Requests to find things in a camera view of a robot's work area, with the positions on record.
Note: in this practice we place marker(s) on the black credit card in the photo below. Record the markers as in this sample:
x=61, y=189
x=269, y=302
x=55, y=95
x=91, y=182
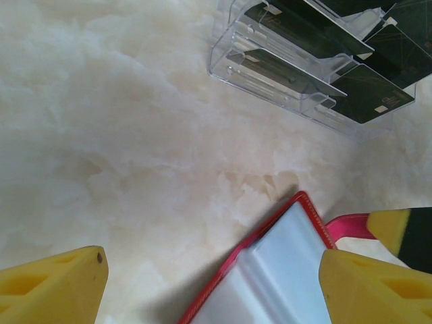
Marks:
x=401, y=50
x=303, y=30
x=371, y=94

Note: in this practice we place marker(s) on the red card holder wallet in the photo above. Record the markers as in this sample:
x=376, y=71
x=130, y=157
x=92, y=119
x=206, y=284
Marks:
x=270, y=270

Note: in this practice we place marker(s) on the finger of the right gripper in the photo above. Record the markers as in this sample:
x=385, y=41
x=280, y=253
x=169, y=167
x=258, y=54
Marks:
x=411, y=236

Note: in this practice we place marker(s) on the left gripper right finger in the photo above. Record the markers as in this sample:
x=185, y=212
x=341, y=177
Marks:
x=378, y=293

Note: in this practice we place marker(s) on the clear acrylic card stand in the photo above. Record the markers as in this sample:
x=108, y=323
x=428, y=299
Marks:
x=249, y=87

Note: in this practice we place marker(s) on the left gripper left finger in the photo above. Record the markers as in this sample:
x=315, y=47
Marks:
x=50, y=290

